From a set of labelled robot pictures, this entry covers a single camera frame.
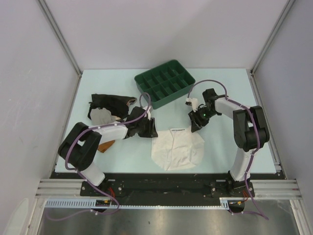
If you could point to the black underwear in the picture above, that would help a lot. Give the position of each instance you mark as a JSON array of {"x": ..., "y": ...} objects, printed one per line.
[{"x": 117, "y": 105}]

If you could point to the grey underwear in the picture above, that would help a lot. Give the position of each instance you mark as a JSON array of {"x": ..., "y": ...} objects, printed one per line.
[{"x": 102, "y": 117}]

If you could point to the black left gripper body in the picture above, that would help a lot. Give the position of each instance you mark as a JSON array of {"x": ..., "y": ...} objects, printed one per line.
[{"x": 145, "y": 128}]

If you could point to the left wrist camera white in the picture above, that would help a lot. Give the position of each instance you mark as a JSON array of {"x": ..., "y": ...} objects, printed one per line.
[{"x": 147, "y": 110}]

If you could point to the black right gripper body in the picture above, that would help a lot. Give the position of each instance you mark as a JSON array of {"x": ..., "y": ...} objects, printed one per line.
[{"x": 202, "y": 115}]

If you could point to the right aluminium corner post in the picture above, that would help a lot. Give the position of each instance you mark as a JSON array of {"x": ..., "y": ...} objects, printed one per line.
[{"x": 273, "y": 34}]

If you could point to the green compartment tray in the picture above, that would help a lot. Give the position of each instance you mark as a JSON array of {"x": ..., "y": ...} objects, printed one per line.
[{"x": 165, "y": 83}]

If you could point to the orange brown underwear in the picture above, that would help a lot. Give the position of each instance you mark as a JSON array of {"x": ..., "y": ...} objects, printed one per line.
[{"x": 105, "y": 146}]

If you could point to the aluminium corner post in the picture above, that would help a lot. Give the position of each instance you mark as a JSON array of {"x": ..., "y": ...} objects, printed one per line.
[
  {"x": 273, "y": 34},
  {"x": 59, "y": 35}
]

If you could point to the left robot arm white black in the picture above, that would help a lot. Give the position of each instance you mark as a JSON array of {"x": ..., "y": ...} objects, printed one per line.
[{"x": 79, "y": 147}]

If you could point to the white cable duct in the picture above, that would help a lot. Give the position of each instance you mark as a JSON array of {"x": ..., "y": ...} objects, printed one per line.
[{"x": 66, "y": 203}]

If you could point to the white underwear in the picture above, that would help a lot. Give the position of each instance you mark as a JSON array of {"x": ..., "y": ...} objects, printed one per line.
[{"x": 177, "y": 149}]

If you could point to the front aluminium rail left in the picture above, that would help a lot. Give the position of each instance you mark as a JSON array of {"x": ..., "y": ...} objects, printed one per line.
[{"x": 59, "y": 188}]

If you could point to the aluminium rail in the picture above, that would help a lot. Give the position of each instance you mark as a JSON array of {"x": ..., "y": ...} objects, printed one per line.
[
  {"x": 276, "y": 190},
  {"x": 59, "y": 188}
]

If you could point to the front aluminium rail right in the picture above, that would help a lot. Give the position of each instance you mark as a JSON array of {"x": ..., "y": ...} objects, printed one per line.
[{"x": 276, "y": 190}]

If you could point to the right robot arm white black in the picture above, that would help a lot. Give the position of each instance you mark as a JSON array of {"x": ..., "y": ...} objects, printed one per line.
[{"x": 250, "y": 131}]

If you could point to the left aluminium corner post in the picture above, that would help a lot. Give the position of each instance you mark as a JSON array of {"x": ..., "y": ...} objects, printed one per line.
[{"x": 59, "y": 35}]

